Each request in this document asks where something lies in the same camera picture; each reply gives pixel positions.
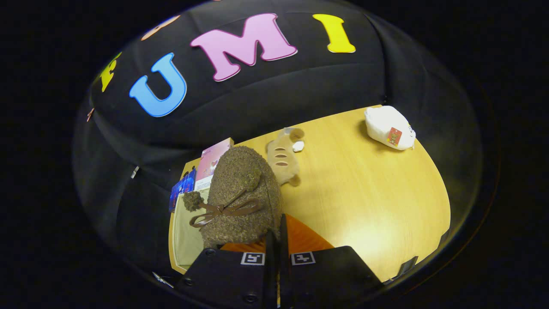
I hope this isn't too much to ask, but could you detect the tan bread-shaped plush toy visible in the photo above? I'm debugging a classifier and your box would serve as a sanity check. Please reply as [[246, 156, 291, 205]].
[[265, 127, 305, 187]]

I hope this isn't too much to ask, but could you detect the brown fuzzy shoe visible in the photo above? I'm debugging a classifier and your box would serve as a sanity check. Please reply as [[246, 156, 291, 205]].
[[183, 146, 284, 249]]

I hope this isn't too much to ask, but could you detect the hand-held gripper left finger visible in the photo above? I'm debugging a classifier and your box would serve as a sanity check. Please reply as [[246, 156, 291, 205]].
[[176, 231, 278, 309]]

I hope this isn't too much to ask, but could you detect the pink book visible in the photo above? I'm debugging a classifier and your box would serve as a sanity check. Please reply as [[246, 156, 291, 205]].
[[194, 137, 235, 191]]

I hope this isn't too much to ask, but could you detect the white plush toy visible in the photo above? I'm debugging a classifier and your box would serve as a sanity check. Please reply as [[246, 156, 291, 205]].
[[365, 106, 416, 151]]

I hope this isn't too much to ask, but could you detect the black backdrop cloth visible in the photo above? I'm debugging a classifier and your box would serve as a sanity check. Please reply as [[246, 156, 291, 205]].
[[73, 0, 483, 275]]

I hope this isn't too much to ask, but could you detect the grey-green fabric storage box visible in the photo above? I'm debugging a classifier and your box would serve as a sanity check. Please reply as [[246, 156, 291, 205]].
[[172, 189, 215, 271]]

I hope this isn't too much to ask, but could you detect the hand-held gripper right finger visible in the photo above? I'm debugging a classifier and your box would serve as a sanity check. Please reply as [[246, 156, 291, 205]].
[[279, 214, 383, 309]]

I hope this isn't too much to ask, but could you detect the blue book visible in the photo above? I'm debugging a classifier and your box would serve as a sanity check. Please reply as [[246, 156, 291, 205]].
[[169, 167, 198, 213]]

